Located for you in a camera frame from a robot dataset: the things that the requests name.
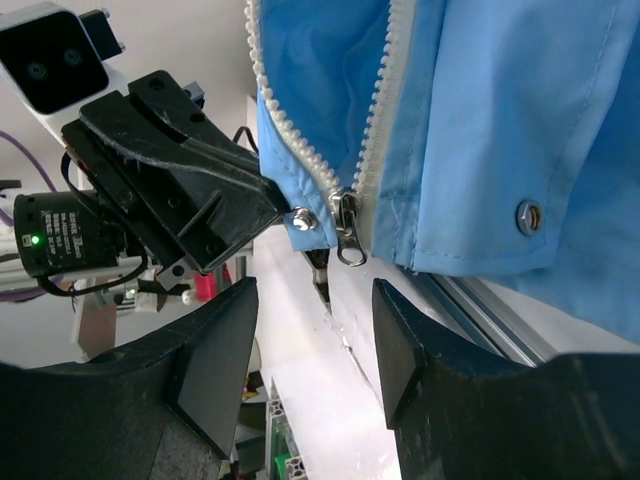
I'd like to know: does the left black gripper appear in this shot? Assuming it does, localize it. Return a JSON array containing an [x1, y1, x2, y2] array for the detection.
[[13, 70, 290, 294]]

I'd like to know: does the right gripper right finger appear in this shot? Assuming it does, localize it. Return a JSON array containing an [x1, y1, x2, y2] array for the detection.
[[372, 279, 639, 479]]

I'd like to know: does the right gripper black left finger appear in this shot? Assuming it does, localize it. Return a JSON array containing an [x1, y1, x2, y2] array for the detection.
[[1, 277, 258, 479]]

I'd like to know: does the light blue hooded jacket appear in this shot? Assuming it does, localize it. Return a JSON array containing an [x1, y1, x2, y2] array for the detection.
[[245, 1, 639, 342]]

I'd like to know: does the aluminium table frame rail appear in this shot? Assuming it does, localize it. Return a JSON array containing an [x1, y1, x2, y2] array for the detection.
[[415, 274, 556, 366]]

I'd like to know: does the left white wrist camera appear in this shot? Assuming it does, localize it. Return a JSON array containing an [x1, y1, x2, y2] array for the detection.
[[1, 1, 129, 137]]

